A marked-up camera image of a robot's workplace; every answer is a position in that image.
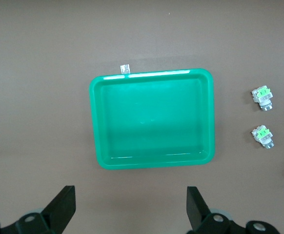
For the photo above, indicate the green plastic tray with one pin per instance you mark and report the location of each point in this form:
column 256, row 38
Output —
column 151, row 122

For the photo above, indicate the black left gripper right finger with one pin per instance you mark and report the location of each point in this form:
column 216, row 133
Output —
column 200, row 217

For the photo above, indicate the green push button switch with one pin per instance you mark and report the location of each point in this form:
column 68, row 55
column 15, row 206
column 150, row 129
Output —
column 262, row 96
column 262, row 136

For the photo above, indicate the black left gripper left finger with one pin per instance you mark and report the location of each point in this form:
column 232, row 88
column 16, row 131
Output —
column 56, row 214

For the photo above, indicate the brown table mat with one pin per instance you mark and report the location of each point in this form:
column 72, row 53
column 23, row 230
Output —
column 34, row 73

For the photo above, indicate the small clear tape piece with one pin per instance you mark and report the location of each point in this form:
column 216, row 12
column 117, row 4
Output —
column 125, row 69

